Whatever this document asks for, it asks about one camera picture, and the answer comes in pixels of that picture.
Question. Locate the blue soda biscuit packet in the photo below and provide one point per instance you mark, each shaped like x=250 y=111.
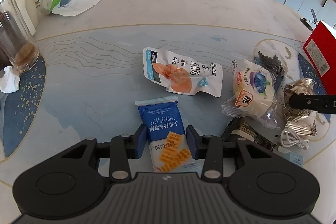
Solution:
x=166 y=136

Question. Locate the crumpled white tissue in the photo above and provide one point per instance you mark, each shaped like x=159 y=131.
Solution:
x=10 y=80

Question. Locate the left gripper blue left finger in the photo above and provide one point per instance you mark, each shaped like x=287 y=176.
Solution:
x=139 y=141

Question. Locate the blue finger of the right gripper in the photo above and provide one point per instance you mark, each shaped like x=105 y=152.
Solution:
x=324 y=104

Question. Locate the blueberry bread packet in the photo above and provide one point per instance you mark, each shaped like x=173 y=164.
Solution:
x=254 y=94

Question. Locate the silver foil snack bag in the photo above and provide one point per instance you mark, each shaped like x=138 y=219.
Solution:
x=297 y=116

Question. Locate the bag of black pieces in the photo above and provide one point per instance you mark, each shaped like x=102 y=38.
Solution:
x=272 y=61

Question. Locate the tissue pack with paper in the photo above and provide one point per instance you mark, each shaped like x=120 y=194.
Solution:
x=66 y=7

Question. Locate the white chicken sausage packet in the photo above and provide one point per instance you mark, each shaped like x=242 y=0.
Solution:
x=181 y=74

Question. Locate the clear glass jar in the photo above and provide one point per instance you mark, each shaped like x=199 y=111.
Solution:
x=16 y=39

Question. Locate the grey phone stand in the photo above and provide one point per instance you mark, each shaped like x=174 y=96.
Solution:
x=310 y=23

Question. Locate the small light blue box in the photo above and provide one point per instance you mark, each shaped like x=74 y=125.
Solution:
x=290 y=156

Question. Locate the black snack packet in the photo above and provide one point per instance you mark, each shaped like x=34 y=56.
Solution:
x=239 y=128

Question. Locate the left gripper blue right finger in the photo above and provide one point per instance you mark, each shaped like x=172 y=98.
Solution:
x=192 y=141

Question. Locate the red cardboard shoe box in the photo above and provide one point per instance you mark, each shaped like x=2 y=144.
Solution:
x=320 y=49

